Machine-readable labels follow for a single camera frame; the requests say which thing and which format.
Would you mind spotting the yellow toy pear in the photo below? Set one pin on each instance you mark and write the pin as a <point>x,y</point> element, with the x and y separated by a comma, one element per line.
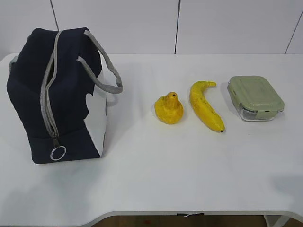
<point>169,109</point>

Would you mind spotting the yellow banana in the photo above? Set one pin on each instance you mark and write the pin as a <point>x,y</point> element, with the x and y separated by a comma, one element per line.
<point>203,109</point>

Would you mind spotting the navy and white lunch bag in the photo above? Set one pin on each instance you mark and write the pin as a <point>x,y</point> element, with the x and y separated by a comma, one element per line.
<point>51,83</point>

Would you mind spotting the glass container green lid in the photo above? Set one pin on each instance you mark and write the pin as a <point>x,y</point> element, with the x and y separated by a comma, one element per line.
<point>254,98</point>

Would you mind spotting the black tape on table edge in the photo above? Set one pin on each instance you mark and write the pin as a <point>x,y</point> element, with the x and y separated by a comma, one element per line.
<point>185,215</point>

